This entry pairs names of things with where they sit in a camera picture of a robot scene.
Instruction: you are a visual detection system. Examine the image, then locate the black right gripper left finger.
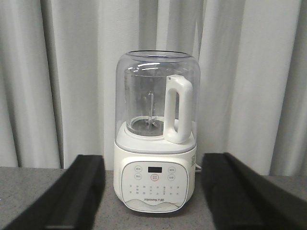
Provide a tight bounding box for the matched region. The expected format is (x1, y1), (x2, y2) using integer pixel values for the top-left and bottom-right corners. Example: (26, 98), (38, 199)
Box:
(5, 155), (105, 230)

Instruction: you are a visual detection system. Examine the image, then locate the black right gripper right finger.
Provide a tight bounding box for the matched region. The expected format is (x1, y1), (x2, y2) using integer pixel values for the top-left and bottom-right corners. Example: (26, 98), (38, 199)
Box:
(201, 152), (307, 230)

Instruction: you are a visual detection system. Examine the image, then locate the white blender with clear jar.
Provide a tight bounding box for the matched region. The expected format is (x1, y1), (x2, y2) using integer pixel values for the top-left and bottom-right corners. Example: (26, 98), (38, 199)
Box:
(113, 50), (201, 213)

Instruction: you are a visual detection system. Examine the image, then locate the grey pleated curtain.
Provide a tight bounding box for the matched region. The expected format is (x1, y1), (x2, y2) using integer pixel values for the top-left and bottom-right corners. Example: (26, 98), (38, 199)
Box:
(0, 0), (307, 176)

